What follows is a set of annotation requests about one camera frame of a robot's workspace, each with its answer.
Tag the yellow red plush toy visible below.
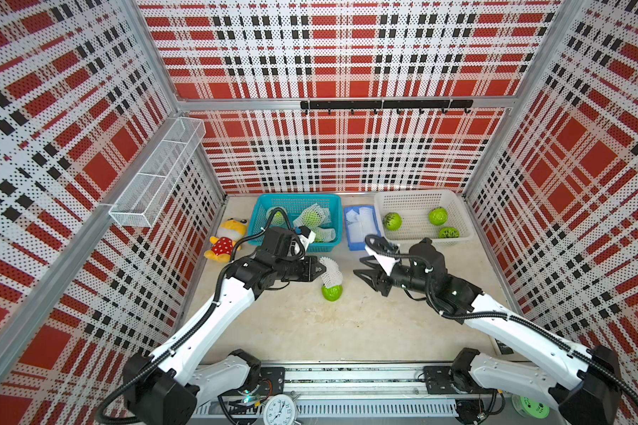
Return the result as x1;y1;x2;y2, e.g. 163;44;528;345
204;218;248;263

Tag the dark-spotted custard apple front right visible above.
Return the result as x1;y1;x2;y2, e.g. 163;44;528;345
439;227;460;239

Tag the teal plastic basket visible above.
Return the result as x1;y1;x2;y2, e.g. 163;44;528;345
245;192;344;253

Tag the green custard apple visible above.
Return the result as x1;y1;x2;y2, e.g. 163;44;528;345
302;211;324;228
428;207;448;226
322;285;343;302

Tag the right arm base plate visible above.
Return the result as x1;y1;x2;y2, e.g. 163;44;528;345
423;365;485;395

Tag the sleeved custard apple front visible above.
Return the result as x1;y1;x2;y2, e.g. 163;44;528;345
313;228;337;244

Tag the green tape spool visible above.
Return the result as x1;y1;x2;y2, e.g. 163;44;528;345
511;395;550;420

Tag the sleeved custard apple left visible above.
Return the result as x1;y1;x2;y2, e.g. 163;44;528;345
266;208;285;227

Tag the black hook rail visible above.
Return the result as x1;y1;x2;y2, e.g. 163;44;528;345
300;98;474;112

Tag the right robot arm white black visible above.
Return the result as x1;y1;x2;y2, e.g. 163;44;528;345
355;235;638;424

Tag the white foam net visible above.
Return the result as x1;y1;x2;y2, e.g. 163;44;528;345
293;204;331;230
319;257;343;289

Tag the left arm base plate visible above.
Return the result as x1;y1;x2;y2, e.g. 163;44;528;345
241;367;286;397

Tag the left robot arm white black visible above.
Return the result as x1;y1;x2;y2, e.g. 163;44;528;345
94;221;326;424

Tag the sleeved custard apple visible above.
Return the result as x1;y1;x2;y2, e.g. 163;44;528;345
266;208;285;227
313;228;337;244

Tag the dark-spotted custard apple front left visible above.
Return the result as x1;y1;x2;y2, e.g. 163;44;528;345
382;212;403;231

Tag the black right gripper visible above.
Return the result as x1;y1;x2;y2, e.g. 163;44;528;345
353;256;432;299

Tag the dark-spotted custard apple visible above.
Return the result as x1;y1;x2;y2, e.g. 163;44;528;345
439;227;460;239
382;212;403;231

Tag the white perforated plastic basket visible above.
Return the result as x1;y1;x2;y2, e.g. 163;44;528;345
374;189;474;244

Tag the remote control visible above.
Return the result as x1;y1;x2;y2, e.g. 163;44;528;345
494;339;514;355

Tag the wire mesh wall shelf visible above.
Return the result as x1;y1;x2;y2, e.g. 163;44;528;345
109;117;205;228

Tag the stack of white foam nets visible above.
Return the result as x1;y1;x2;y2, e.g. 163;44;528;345
345;206;379;245

